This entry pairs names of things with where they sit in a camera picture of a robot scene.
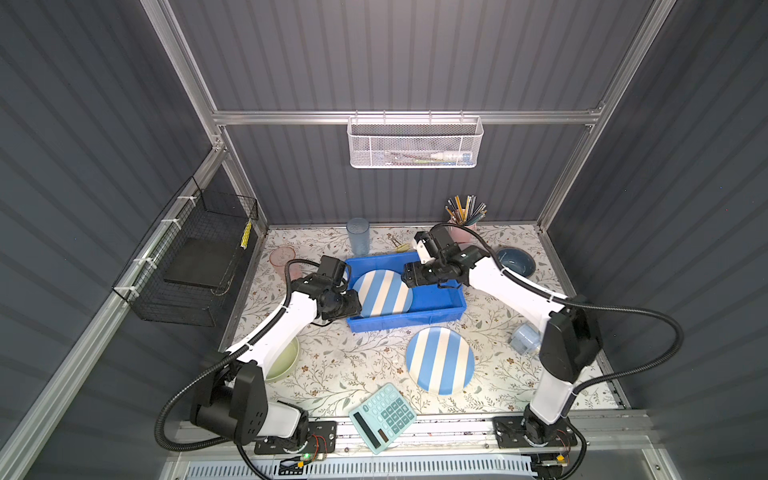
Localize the green bowl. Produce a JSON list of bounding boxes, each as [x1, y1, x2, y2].
[[266, 338, 300, 383]]

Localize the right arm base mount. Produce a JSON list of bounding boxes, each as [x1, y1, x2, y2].
[[491, 406, 579, 450]]

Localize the black wire basket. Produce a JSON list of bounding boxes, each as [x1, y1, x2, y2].
[[113, 178, 259, 327]]

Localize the blue translucent tumbler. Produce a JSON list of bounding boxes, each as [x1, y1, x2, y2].
[[346, 217, 370, 257]]

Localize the blue plastic bin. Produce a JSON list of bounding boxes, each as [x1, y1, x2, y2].
[[347, 252, 466, 333]]

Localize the small light blue cup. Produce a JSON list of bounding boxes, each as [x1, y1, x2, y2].
[[509, 322, 542, 356]]

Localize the yellow tag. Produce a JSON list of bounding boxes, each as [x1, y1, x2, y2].
[[239, 219, 253, 250]]

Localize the pens in white basket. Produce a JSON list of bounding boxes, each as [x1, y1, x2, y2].
[[383, 151, 475, 167]]

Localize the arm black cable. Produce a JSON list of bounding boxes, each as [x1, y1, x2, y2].
[[154, 257, 325, 452], [428, 223, 685, 415]]

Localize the brass clip on table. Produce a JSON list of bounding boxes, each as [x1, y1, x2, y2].
[[387, 234, 411, 253]]

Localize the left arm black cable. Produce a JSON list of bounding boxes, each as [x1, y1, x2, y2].
[[154, 257, 325, 452]]

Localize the pencils bundle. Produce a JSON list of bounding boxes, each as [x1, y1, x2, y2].
[[445, 195, 488, 226]]

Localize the blue white striped plate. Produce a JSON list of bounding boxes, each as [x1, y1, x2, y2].
[[353, 269, 414, 318]]

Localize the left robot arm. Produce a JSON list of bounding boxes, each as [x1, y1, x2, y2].
[[190, 255, 362, 445]]

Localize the pink pencil cup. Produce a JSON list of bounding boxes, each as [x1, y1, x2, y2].
[[448, 225, 477, 244]]

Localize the teal calculator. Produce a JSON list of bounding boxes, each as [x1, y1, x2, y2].
[[349, 383, 417, 455]]

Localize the blue grey bowl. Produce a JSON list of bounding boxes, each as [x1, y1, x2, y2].
[[497, 247, 536, 278]]

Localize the white wire mesh basket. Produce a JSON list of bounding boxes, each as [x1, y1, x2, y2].
[[346, 113, 484, 169]]

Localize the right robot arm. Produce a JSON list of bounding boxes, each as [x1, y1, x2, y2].
[[402, 224, 603, 426]]

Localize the black slab in basket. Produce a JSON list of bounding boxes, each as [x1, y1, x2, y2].
[[163, 238, 235, 289]]

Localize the pink translucent tumbler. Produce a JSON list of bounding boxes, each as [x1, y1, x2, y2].
[[269, 246, 303, 281]]

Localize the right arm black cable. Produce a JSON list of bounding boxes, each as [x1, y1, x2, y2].
[[428, 223, 685, 415]]

